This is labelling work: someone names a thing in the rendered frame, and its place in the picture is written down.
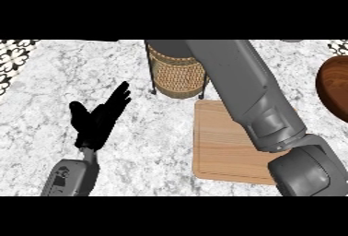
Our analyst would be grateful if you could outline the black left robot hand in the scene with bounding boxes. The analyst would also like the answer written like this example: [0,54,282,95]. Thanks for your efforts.
[67,80,132,151]

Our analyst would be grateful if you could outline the wicker tiered basket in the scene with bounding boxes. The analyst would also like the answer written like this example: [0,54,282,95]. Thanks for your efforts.
[144,40,210,100]

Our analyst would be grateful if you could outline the pale wooden cutting board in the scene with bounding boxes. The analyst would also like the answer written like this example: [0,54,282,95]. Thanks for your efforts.
[191,99,290,186]

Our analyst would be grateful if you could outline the dark brown wooden bowl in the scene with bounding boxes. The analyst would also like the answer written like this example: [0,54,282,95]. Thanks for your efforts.
[313,55,348,124]

